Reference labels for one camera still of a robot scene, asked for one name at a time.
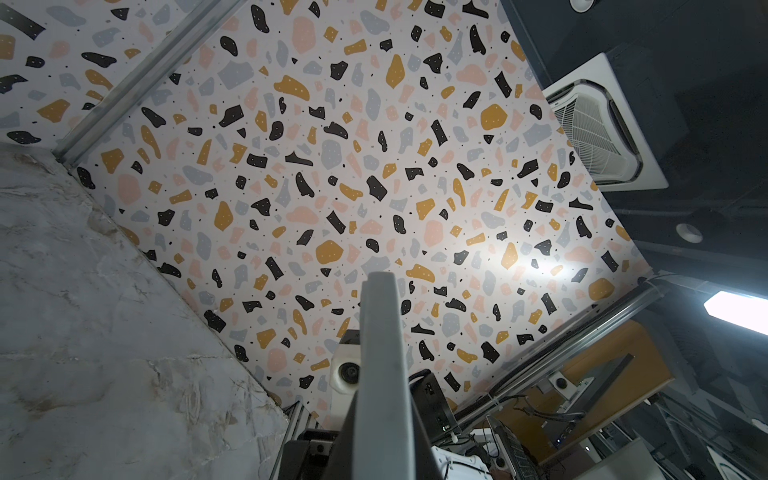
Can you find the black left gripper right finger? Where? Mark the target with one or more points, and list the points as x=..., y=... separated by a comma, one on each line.
x=425, y=466

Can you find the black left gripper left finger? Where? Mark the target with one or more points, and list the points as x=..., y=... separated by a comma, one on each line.
x=340, y=463

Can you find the small phone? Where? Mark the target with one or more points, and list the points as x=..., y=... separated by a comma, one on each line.
x=383, y=441

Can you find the white ceiling air conditioner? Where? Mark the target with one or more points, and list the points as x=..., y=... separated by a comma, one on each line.
x=596, y=117

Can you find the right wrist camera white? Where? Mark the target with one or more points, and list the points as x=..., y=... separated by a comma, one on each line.
x=345, y=373

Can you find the aluminium corner post right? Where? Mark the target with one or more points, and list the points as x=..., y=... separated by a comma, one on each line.
x=204, y=20

